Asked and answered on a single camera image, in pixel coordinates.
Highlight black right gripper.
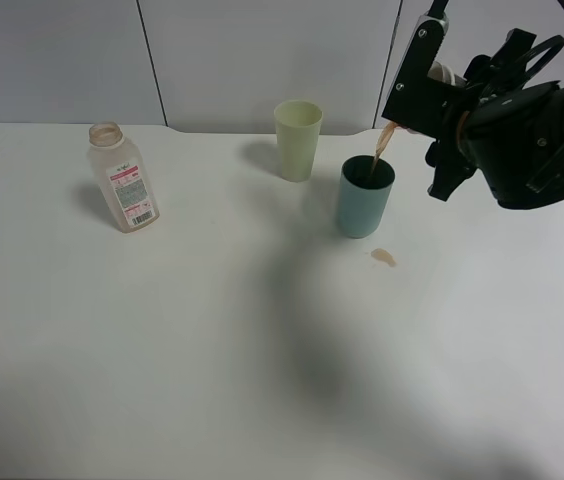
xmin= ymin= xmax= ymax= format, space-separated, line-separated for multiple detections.
xmin=425 ymin=29 xmax=564 ymax=202

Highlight blue white sleeved cup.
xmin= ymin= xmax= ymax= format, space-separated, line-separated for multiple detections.
xmin=406 ymin=59 xmax=468 ymax=137

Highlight clear plastic drink bottle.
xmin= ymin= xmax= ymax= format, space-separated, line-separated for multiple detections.
xmin=87 ymin=122 xmax=160 ymax=233

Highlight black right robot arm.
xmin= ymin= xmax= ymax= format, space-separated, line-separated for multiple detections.
xmin=425 ymin=29 xmax=564 ymax=210

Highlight teal plastic cup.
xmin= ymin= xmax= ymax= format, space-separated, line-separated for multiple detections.
xmin=336 ymin=155 xmax=396 ymax=239

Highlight brown spilled drink puddle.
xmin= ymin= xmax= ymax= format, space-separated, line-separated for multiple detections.
xmin=370 ymin=248 xmax=397 ymax=268

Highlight pale green plastic cup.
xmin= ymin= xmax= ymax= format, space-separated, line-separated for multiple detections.
xmin=274 ymin=100 xmax=323 ymax=182

